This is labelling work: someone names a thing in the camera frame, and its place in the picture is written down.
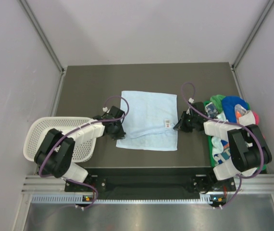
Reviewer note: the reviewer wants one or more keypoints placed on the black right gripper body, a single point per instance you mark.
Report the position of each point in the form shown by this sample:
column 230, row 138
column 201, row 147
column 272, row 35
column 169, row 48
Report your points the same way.
column 188, row 122

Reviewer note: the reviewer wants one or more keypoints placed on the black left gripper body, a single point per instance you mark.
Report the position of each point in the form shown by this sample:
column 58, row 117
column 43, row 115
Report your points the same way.
column 118, row 125

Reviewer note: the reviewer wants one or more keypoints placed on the light blue towel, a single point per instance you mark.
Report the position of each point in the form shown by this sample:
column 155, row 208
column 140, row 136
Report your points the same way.
column 150, row 121

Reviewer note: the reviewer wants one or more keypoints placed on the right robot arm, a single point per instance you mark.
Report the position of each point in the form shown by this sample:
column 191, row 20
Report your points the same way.
column 248, row 148

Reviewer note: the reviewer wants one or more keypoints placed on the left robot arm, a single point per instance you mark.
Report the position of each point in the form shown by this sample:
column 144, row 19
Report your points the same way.
column 55, row 154

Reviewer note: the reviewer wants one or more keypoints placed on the patterned white blue cloth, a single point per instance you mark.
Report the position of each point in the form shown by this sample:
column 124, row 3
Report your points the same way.
column 211, row 110

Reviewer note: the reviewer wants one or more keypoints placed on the white perforated plastic basket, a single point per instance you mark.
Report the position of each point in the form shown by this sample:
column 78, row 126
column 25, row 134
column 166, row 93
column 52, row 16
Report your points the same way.
column 39, row 129

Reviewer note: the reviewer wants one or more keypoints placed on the royal blue cloth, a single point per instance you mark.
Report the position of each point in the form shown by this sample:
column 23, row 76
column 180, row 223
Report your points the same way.
column 228, row 105

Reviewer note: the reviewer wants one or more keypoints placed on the green plastic tray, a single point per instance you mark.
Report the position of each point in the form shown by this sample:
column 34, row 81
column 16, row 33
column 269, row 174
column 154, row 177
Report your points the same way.
column 210, row 144

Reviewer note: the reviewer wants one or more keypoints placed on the pink cloth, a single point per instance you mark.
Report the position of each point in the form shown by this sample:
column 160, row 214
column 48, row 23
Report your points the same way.
column 257, row 118

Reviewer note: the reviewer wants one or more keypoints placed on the black table front rail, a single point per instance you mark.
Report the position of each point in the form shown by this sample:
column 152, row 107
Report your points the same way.
column 191, row 179

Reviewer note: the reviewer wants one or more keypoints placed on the aluminium frame left post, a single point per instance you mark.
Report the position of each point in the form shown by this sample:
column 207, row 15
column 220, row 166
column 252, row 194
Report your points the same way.
column 42, row 36

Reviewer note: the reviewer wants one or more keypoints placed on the aluminium frame post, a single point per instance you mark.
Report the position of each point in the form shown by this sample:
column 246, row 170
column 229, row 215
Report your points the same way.
column 42, row 36
column 253, row 33

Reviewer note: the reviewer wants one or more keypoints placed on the aluminium frame right post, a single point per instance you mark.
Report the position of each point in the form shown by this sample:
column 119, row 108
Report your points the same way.
column 253, row 33

